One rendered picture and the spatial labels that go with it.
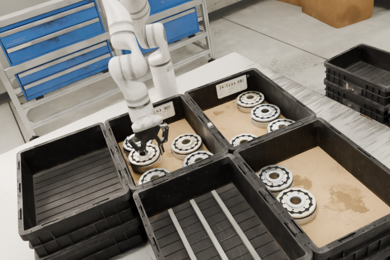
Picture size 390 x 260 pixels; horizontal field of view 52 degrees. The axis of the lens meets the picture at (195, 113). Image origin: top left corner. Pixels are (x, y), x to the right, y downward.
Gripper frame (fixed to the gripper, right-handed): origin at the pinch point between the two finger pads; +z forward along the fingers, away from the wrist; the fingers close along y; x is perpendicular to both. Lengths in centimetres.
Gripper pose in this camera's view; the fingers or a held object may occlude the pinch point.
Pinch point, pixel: (153, 152)
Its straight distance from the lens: 131.0
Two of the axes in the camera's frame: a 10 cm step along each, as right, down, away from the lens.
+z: 1.8, 8.2, 5.5
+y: -9.2, 3.4, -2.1
